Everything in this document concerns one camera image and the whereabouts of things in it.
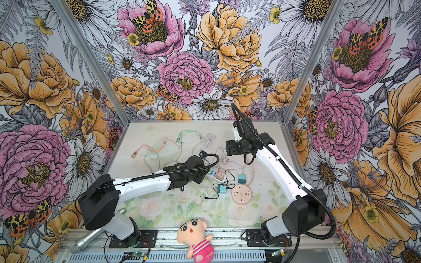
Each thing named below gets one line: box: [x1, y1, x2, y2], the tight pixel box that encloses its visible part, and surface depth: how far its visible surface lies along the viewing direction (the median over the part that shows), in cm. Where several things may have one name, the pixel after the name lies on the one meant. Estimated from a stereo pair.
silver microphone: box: [69, 227, 106, 255], surface depth 73 cm
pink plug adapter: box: [215, 170, 225, 181], surface depth 90 cm
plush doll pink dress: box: [176, 218, 215, 263], surface depth 70 cm
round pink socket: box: [231, 184, 253, 206], surface depth 87 cm
